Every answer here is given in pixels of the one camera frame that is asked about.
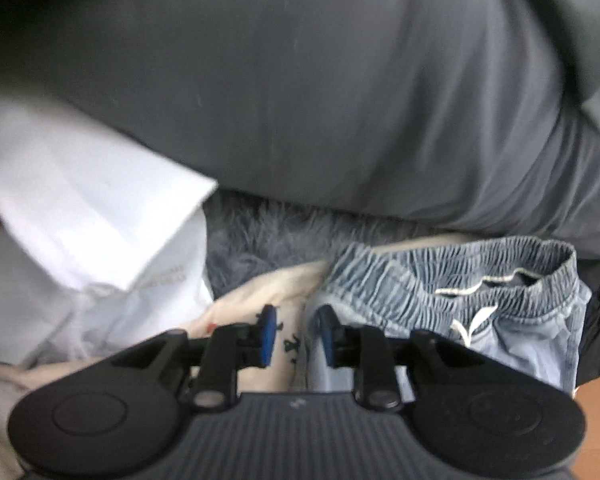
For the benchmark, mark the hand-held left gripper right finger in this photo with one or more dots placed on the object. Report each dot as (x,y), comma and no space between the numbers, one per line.
(327,335)

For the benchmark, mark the light blue jeans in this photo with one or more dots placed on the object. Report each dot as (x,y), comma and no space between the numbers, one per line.
(505,280)

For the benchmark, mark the white cloth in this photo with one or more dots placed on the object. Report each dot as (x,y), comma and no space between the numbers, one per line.
(80,200)

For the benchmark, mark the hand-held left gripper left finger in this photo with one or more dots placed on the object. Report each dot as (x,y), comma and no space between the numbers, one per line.
(266,335)

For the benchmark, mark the dark grey duvet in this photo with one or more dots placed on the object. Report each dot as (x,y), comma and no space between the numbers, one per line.
(305,85)

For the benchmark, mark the grey fluffy blanket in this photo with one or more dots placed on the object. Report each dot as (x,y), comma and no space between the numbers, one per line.
(270,240)

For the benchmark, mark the cream bear print bed sheet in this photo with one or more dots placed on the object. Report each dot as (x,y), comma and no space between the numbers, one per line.
(250,290)

